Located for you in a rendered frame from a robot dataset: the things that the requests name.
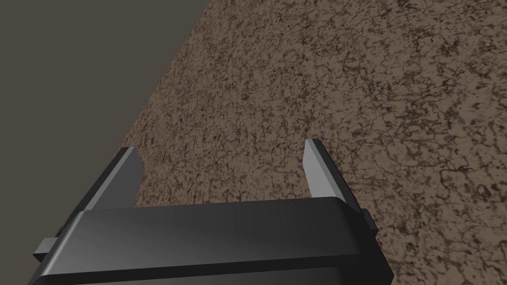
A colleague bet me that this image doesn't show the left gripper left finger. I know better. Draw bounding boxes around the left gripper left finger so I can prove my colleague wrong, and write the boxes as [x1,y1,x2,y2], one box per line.
[72,146,144,223]

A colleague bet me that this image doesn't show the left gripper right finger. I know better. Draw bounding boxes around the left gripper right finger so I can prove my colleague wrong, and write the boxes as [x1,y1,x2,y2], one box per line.
[302,138,362,213]

